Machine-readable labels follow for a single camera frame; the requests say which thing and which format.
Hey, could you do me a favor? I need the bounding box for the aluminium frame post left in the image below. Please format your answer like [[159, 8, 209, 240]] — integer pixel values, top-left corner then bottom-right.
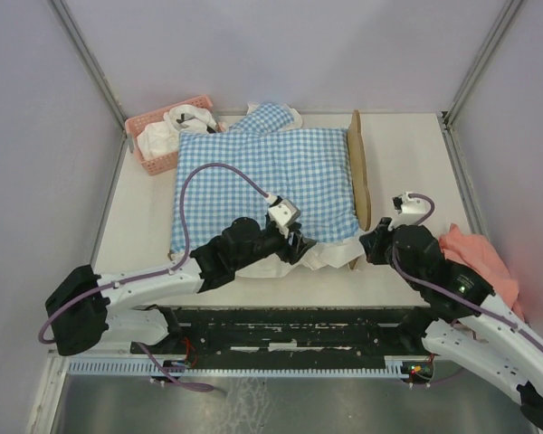
[[46, 0, 127, 130]]

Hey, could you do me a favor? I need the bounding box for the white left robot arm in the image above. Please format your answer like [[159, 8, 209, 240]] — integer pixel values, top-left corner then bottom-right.
[[45, 218, 316, 356]]

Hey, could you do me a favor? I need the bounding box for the blue gingham pillow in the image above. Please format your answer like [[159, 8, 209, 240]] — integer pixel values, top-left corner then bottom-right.
[[229, 102, 303, 135]]

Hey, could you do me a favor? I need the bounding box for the aluminium frame post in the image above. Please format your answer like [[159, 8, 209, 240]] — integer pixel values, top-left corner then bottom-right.
[[46, 0, 127, 130], [443, 0, 526, 129]]

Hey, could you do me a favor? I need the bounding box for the wooden pet bed frame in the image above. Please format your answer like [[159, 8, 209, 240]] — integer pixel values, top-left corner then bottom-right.
[[346, 109, 373, 271]]

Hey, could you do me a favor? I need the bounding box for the pink cloth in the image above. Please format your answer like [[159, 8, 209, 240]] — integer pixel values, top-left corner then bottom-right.
[[439, 223, 525, 321]]

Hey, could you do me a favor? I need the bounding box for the white cloth in basket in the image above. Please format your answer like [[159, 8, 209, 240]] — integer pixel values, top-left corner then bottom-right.
[[137, 104, 219, 160]]

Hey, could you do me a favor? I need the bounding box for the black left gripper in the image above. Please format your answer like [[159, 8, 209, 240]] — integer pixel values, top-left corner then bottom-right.
[[233, 222, 317, 270]]

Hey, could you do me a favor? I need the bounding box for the pink plastic basket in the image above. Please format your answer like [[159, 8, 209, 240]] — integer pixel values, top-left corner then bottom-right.
[[125, 95, 220, 175]]

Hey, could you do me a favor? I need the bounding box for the white slotted cable duct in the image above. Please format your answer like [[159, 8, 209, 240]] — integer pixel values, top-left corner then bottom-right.
[[67, 354, 413, 377]]

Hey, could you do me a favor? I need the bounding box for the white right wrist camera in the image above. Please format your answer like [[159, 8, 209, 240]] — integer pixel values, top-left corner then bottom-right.
[[388, 192, 435, 231]]

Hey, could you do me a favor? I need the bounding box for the blue gingham mattress pad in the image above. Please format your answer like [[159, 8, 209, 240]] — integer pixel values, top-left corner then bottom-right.
[[170, 127, 363, 270]]

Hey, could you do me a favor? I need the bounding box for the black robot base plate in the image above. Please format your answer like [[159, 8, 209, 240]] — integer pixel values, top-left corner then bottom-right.
[[148, 307, 430, 369]]

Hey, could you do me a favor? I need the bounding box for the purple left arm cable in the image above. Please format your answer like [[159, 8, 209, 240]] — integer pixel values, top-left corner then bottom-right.
[[37, 163, 277, 392]]

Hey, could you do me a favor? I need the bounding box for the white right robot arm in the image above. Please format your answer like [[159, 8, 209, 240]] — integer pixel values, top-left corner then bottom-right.
[[359, 218, 543, 431]]

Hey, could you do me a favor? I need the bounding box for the aluminium frame post right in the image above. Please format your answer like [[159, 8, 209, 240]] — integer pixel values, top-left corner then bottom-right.
[[443, 0, 526, 129]]

